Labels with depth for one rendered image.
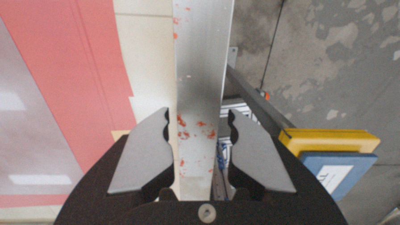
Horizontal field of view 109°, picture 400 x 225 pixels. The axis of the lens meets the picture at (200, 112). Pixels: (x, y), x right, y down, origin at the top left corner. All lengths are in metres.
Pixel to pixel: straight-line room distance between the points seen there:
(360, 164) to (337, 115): 1.54
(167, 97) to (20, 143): 0.19
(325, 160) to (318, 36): 1.20
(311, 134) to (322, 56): 1.23
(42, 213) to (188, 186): 0.29
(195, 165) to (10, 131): 0.22
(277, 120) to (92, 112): 0.33
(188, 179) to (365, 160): 0.23
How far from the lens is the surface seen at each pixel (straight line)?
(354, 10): 1.52
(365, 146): 0.31
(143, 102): 0.16
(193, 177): 0.18
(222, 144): 1.17
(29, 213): 0.42
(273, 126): 0.35
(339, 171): 0.29
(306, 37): 1.34
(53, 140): 0.25
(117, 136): 0.20
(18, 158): 0.31
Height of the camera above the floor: 1.10
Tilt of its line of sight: 61 degrees down
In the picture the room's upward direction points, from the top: 176 degrees clockwise
